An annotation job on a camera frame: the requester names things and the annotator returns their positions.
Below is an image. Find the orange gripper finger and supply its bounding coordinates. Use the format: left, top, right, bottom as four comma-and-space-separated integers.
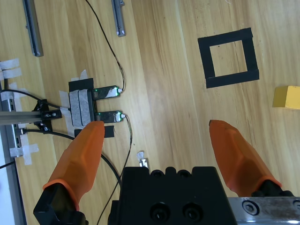
32, 120, 105, 225
208, 120, 293, 198

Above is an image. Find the yellow cube block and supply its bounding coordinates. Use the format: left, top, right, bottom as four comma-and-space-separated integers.
272, 85, 300, 110

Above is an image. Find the black USB dongle green light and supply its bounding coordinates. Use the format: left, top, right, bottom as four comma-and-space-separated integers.
95, 110, 127, 124
92, 85, 123, 98

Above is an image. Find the black USB hub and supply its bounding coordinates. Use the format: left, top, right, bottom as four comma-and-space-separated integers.
86, 90, 98, 122

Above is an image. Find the black tape square outline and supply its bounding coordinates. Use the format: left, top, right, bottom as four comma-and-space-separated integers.
197, 27, 260, 89

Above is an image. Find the thick black table cable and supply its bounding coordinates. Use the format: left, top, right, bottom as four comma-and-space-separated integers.
22, 128, 124, 186

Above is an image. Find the black corner bracket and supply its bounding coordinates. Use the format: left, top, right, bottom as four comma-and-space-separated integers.
32, 99, 63, 135

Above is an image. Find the thin twisted dongle wire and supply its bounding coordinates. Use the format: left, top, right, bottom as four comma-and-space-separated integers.
85, 0, 126, 92
96, 113, 133, 225

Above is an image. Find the black cable at table edge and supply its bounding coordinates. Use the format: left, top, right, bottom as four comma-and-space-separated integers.
0, 161, 16, 170

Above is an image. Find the silver aluminium profile post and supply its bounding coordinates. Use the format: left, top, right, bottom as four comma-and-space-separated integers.
0, 111, 44, 125

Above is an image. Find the black hub cable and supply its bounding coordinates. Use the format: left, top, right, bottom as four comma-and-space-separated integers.
0, 89, 70, 110

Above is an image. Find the silver slotted base rail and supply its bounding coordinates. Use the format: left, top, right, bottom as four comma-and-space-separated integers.
0, 98, 25, 157

